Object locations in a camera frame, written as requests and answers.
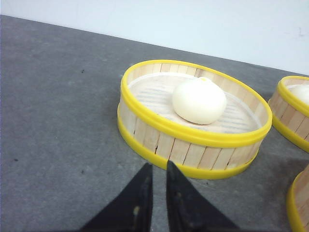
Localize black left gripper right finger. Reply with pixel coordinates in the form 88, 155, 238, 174
166, 161, 239, 232

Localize bamboo steamer tray two buns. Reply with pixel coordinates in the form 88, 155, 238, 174
268, 75, 309, 152

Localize white steamed bun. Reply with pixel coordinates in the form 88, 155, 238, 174
172, 77, 227, 125

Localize bamboo steamer tray single bun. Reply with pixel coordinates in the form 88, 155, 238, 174
117, 59, 272, 179

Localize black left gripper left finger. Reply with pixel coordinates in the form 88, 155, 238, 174
81, 163, 153, 232

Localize bottom bamboo steamer tray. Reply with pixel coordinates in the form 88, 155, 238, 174
286, 165, 309, 232

